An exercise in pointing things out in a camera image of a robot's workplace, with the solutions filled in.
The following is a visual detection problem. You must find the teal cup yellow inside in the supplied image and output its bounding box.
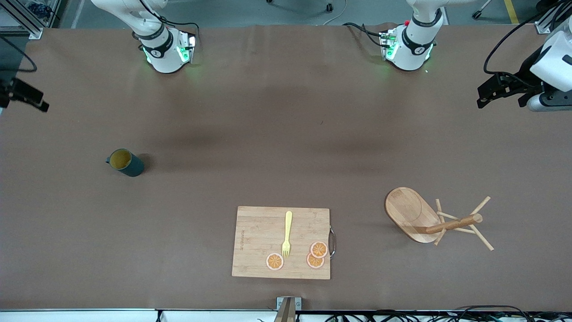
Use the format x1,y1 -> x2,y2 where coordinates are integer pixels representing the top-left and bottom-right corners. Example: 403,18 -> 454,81
105,148 -> 145,177

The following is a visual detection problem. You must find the wooden mug tree rack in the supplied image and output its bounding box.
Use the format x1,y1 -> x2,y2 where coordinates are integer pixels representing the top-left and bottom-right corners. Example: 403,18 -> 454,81
385,187 -> 495,251

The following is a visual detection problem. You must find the black chair caster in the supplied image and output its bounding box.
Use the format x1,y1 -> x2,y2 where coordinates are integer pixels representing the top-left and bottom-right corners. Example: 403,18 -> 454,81
471,0 -> 493,20

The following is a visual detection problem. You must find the blue tangled item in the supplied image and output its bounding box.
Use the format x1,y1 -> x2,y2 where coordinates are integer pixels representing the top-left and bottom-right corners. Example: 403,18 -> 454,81
28,2 -> 53,19

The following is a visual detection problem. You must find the yellow plastic fork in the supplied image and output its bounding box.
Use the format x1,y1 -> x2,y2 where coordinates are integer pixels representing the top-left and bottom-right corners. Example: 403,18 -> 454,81
282,211 -> 293,259

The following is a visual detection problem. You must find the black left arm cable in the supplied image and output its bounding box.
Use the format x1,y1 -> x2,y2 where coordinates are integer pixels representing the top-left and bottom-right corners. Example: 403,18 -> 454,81
484,0 -> 564,90

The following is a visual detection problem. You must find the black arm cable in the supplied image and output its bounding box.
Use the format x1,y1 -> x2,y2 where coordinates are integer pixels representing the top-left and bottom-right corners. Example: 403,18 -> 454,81
0,36 -> 37,73
484,0 -> 564,90

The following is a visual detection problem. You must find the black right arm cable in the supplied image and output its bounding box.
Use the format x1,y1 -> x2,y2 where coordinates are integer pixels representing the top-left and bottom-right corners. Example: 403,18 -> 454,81
0,36 -> 37,73

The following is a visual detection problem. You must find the aluminium frame profile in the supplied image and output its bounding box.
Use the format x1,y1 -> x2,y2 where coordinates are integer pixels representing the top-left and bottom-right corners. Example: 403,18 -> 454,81
0,0 -> 61,40
534,0 -> 572,35

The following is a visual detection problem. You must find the metal base connector bracket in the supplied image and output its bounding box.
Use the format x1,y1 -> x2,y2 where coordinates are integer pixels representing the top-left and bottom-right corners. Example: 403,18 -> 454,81
178,30 -> 197,64
380,28 -> 399,61

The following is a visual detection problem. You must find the black base cable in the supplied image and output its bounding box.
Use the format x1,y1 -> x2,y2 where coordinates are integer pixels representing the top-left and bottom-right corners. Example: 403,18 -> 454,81
139,0 -> 200,45
343,21 -> 386,47

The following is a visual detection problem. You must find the white floor cable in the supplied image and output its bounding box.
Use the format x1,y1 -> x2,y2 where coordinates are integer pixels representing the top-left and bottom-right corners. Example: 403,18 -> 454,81
322,0 -> 348,26

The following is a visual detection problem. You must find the black looped cable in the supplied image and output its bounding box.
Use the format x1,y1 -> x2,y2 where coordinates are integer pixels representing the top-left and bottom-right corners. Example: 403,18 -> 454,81
454,305 -> 532,322

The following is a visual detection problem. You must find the white table edge rail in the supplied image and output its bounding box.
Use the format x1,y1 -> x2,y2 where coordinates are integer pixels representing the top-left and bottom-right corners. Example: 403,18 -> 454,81
0,309 -> 572,322

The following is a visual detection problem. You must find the black tangled cable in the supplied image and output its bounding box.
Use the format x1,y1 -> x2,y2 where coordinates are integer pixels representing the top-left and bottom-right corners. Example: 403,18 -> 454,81
324,312 -> 452,322

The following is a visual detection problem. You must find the wooden cutting board metal handle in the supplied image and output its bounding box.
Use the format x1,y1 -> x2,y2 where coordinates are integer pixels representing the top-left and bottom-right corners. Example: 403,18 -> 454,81
231,206 -> 336,280

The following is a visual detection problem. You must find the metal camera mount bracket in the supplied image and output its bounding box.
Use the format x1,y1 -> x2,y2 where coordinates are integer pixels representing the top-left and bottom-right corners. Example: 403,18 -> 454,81
273,296 -> 302,322

